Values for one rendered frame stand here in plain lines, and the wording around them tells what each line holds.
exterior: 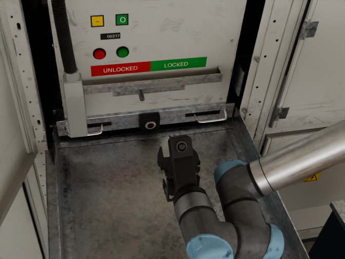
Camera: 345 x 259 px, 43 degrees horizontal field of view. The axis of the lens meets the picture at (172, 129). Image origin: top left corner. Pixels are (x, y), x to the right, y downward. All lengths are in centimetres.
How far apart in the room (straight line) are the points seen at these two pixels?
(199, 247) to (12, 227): 93
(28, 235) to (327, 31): 116
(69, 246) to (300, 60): 78
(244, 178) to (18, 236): 96
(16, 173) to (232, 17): 72
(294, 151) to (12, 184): 76
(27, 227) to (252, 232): 94
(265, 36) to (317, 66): 20
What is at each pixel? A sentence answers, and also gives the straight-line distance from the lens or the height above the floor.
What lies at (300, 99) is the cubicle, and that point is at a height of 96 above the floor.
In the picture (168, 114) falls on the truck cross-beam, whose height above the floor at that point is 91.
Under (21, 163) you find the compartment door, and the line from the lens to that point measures 131.
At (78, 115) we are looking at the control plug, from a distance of 114.
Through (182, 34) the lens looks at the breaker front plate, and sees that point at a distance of 117.
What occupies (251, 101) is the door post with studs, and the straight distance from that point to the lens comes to 135.
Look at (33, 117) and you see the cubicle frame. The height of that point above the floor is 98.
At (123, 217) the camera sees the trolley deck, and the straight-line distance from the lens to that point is 116.
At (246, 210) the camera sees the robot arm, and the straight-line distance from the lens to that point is 88.
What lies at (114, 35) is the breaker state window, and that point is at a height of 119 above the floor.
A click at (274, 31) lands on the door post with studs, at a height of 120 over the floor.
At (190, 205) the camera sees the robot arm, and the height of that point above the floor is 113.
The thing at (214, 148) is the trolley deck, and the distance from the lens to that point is 133.
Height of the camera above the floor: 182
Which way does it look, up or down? 45 degrees down
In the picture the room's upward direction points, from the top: 5 degrees clockwise
